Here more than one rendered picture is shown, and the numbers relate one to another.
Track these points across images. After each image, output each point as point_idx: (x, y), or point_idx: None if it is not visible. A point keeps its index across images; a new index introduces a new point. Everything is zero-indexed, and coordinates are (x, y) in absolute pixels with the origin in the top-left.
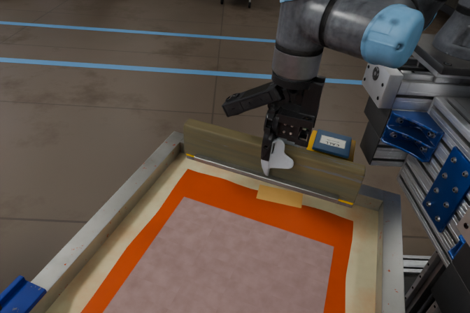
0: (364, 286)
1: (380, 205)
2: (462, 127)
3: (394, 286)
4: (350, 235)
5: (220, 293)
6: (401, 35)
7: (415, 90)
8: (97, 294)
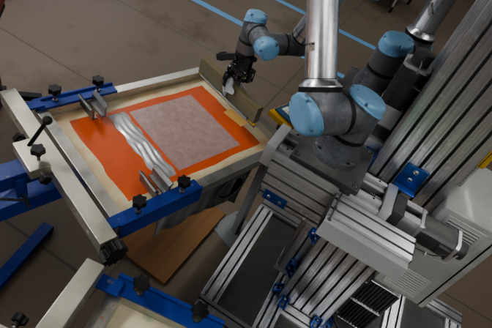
0: (238, 160)
1: None
2: None
3: (246, 162)
4: (252, 146)
5: (178, 129)
6: (261, 47)
7: None
8: (133, 105)
